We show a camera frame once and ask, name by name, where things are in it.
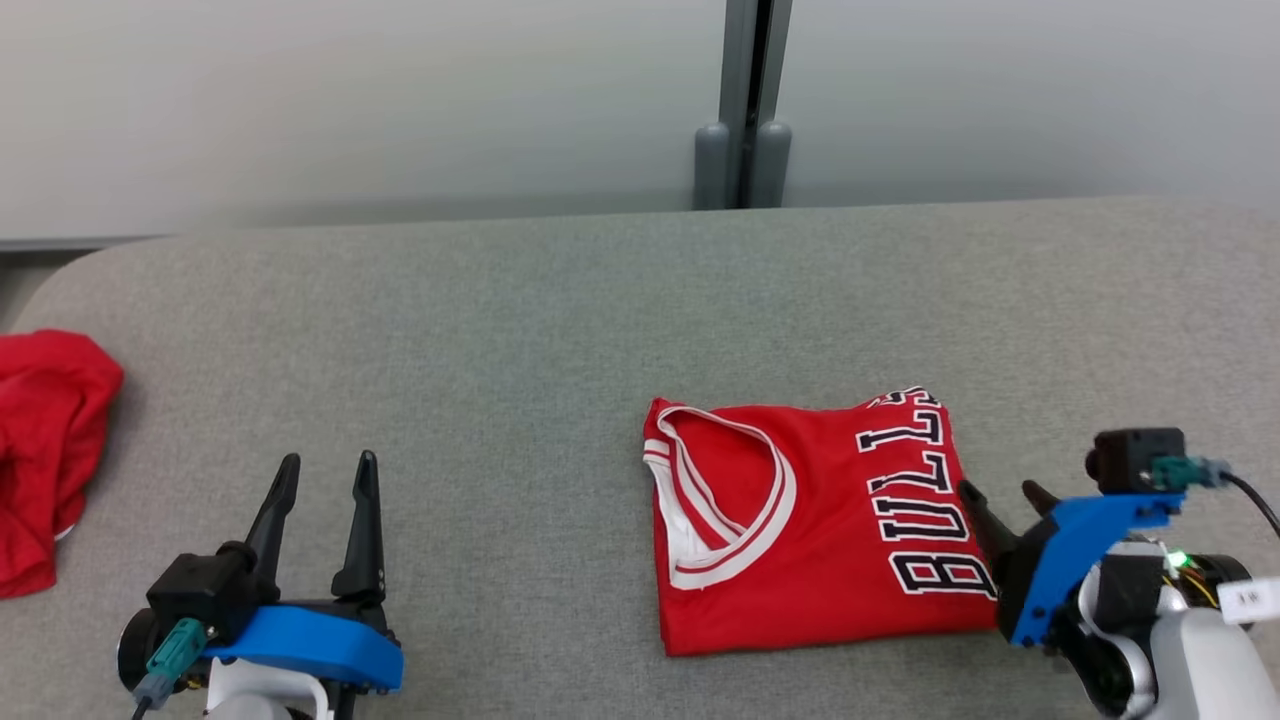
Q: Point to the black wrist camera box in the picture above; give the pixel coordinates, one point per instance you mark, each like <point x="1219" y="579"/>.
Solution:
<point x="200" y="590"/>
<point x="1135" y="455"/>

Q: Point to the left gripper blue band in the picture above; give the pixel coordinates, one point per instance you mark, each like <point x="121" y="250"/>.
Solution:
<point x="320" y="645"/>

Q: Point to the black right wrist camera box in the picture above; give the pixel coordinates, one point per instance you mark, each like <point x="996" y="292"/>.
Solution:
<point x="1135" y="455"/>

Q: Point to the red basketball jersey white trim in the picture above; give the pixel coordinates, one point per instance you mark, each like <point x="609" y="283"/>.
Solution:
<point x="820" y="560"/>

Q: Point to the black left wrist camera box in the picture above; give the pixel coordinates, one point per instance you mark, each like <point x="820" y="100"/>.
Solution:
<point x="200" y="590"/>

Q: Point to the red shorts white waistband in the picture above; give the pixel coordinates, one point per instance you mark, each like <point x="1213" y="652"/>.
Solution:
<point x="50" y="440"/>

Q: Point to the grey partition frame post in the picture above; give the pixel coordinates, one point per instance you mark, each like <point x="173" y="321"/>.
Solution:
<point x="738" y="50"/>

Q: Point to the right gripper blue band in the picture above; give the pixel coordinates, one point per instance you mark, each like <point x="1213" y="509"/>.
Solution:
<point x="1065" y="545"/>

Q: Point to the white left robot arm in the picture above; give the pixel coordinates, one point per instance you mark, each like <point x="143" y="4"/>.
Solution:
<point x="260" y="695"/>

